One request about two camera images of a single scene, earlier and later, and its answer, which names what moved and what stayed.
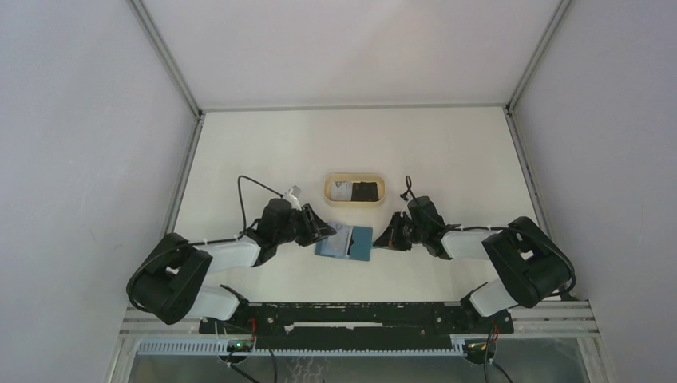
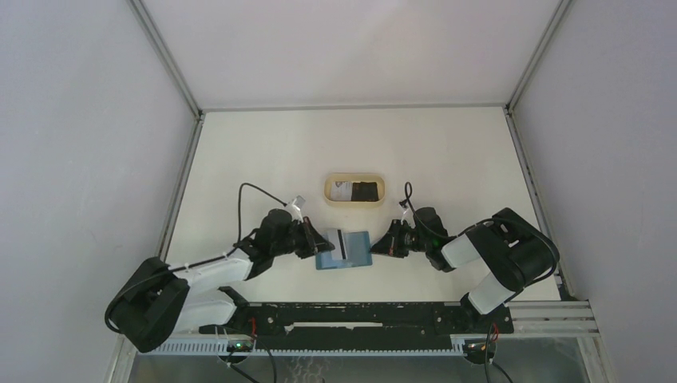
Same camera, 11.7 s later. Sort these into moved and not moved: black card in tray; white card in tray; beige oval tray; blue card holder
Moved: blue card holder
Not moved: black card in tray; white card in tray; beige oval tray
